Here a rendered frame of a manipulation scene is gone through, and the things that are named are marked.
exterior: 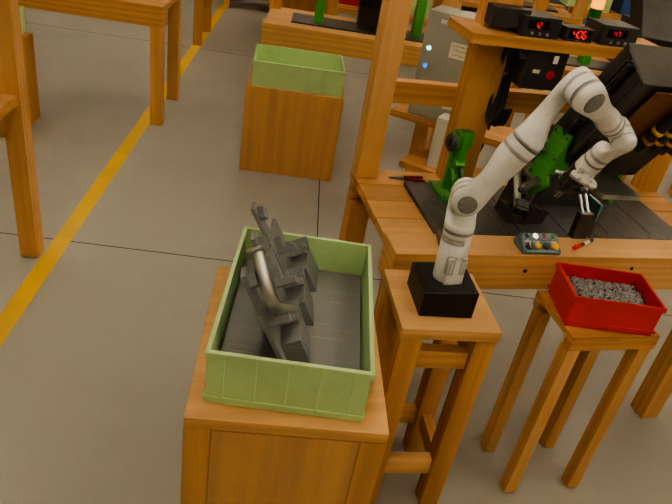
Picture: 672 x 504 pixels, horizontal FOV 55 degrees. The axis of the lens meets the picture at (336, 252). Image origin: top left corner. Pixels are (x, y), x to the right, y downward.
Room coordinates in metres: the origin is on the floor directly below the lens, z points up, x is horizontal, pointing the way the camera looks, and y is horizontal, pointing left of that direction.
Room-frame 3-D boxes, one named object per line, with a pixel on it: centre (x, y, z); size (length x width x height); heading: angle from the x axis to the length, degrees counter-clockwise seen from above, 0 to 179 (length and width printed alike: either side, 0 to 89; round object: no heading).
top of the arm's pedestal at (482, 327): (1.73, -0.36, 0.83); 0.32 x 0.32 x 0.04; 12
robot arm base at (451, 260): (1.72, -0.36, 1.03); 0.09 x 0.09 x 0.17; 20
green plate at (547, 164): (2.35, -0.76, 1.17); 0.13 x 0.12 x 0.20; 107
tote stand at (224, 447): (1.47, 0.08, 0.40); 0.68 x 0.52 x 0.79; 7
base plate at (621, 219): (2.43, -0.82, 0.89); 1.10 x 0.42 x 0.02; 107
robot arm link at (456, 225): (1.72, -0.35, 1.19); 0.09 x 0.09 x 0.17; 88
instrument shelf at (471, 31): (2.68, -0.74, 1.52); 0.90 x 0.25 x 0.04; 107
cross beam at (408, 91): (2.78, -0.71, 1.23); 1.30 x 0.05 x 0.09; 107
